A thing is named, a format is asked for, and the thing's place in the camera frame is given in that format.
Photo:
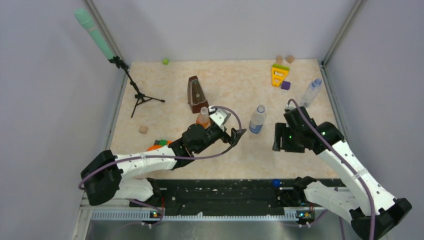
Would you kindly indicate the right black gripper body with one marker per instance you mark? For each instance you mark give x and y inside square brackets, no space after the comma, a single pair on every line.
[288,139]

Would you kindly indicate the orange juice bottle yellow cap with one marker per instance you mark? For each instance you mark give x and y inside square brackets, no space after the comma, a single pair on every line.
[203,118]

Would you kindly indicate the yellow triangular toy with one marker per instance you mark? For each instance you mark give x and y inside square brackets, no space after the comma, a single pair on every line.
[278,74]

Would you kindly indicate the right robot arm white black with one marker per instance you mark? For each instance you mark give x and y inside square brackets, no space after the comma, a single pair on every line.
[371,210]

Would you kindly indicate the tan wooden cube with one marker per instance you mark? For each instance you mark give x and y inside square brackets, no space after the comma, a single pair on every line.
[143,129]

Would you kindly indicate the tan wooden block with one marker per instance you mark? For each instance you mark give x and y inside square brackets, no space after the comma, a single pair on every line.
[279,60]
[290,59]

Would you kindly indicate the blue cap labelled bottle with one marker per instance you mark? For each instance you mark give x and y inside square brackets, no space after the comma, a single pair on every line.
[257,120]

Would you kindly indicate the purple cube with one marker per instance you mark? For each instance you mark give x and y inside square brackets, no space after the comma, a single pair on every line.
[285,85]

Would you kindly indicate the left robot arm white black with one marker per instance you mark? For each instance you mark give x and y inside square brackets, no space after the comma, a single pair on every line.
[113,176]

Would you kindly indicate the small green cube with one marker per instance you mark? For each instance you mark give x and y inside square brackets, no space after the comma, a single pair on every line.
[165,61]

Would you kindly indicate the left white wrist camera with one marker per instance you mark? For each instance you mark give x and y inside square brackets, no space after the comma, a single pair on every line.
[218,115]

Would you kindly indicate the clear small water bottle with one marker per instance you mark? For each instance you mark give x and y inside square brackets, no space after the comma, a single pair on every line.
[311,93]

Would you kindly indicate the orange tape dispenser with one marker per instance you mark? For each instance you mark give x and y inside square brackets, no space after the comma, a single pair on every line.
[157,146]

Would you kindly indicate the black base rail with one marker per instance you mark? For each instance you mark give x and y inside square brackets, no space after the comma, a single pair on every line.
[226,197]

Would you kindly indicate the grey toothed cable tray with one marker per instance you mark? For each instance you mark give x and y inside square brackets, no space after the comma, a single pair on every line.
[290,215]

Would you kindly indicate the brown wooden metronome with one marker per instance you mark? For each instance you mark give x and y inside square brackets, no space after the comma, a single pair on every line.
[196,97]

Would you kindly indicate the tan wooden block right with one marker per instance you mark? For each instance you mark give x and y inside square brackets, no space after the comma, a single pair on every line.
[290,59]

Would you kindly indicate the tan wooden block left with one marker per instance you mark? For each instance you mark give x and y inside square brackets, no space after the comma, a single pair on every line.
[279,60]

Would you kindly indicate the small green block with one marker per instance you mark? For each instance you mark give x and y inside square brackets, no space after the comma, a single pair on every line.
[163,142]

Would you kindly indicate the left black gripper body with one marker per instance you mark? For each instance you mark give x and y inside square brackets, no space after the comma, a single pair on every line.
[230,140]

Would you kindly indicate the black tripod microphone stand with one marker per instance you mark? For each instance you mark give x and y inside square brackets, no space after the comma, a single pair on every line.
[140,97]

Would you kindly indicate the mint green microphone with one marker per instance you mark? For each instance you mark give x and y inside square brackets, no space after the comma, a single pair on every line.
[86,21]

